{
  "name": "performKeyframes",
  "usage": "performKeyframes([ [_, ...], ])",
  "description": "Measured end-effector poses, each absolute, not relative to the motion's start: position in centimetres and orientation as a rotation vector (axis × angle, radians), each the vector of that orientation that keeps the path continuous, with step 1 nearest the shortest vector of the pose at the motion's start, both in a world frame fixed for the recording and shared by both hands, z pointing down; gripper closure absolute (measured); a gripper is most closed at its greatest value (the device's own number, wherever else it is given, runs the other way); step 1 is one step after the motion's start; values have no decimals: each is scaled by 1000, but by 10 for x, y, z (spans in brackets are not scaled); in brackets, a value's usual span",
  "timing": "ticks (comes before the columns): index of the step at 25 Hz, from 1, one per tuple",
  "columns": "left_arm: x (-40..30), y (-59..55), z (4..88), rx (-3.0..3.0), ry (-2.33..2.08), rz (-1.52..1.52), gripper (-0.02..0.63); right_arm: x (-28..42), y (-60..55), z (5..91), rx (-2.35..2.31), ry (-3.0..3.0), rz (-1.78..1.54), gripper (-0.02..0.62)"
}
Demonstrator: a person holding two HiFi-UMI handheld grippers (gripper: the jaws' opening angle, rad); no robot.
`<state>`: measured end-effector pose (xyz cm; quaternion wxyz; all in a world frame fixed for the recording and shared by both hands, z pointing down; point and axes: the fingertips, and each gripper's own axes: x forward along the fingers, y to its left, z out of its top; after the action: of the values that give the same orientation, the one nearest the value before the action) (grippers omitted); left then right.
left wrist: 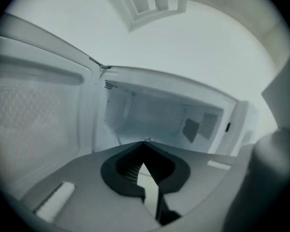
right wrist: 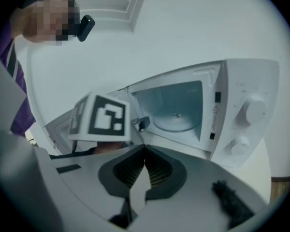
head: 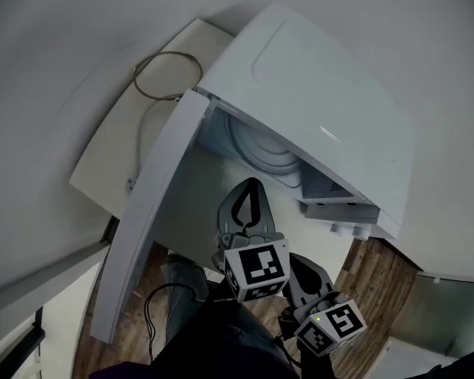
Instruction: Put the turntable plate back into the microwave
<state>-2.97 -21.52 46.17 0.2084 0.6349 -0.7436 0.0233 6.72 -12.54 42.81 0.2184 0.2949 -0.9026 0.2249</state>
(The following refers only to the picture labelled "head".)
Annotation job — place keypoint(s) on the person's leg in jeans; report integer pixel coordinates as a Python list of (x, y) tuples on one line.
[(181, 286)]

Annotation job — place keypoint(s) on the white microwave oven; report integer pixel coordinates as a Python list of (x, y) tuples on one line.
[(320, 93)]

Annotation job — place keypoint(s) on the person's right forearm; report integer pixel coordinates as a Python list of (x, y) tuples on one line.
[(316, 365)]

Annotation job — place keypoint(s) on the round glass turntable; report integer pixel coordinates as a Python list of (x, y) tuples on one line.
[(260, 152)]

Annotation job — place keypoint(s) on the white microwave knob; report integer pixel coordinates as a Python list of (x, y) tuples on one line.
[(361, 232), (339, 229)]

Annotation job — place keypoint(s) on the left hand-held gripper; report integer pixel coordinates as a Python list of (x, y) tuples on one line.
[(260, 267)]

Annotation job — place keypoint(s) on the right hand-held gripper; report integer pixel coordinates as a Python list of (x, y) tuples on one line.
[(339, 322)]

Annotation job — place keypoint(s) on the frosted glass door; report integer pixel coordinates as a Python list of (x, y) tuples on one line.
[(450, 310)]

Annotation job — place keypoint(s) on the white microwave door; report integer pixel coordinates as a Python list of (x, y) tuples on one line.
[(158, 180)]

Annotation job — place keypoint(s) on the person's left forearm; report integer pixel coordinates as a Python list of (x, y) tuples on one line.
[(197, 330)]

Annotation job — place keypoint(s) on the black chair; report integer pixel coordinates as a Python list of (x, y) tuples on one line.
[(462, 367)]

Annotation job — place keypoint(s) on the person's purple shirt torso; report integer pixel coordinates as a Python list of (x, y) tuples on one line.
[(118, 371)]

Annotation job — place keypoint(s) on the white cabinet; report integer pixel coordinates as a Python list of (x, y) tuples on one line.
[(411, 361)]

